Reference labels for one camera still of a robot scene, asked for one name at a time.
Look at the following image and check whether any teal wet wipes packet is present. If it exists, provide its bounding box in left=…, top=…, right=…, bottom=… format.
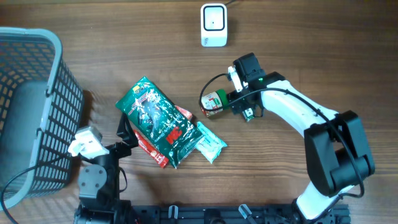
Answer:
left=195, top=121, right=228, bottom=164

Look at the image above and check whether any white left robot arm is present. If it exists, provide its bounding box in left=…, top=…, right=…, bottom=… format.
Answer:
left=68, top=114, right=141, bottom=224

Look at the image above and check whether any green 3M glove packet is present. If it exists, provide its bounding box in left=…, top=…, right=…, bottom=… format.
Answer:
left=116, top=77, right=203, bottom=168

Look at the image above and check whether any red snack stick packet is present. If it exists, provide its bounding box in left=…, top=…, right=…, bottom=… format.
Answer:
left=133, top=129, right=169, bottom=169

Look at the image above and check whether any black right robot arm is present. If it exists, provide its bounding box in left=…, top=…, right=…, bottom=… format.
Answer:
left=227, top=53, right=375, bottom=223

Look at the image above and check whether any green lid jar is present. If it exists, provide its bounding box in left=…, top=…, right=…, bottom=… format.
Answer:
left=201, top=89, right=229, bottom=118

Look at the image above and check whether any red white tissue packet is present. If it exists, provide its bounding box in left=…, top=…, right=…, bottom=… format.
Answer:
left=175, top=105, right=193, bottom=121

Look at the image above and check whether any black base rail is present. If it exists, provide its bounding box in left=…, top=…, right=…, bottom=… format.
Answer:
left=133, top=205, right=302, bottom=224

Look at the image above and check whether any green battery pack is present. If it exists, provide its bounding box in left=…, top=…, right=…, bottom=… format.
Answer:
left=242, top=108, right=256, bottom=122

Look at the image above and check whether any white barcode scanner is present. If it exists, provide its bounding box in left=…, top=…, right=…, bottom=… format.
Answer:
left=200, top=3, right=228, bottom=47

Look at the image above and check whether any grey plastic mesh basket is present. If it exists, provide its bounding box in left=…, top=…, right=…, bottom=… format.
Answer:
left=1, top=27, right=84, bottom=209

